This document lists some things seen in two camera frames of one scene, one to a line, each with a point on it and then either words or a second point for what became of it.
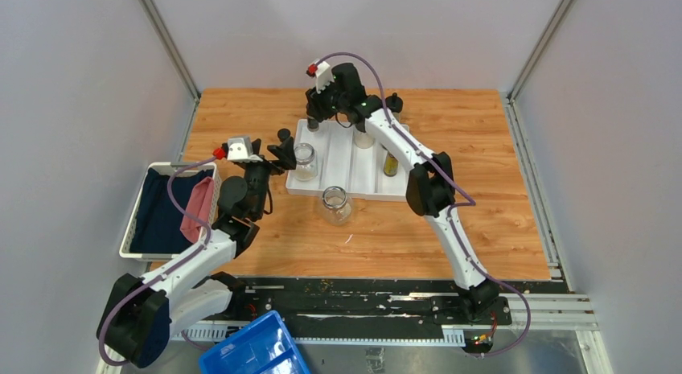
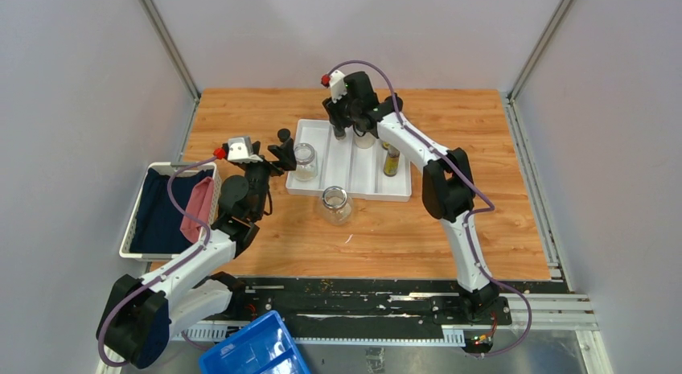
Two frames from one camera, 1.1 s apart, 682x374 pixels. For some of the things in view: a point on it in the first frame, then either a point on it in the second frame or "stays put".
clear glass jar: [306, 162] stays put
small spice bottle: [283, 133] stays put
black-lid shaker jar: [395, 103] stays put
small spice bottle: [312, 125] -> [339, 133]
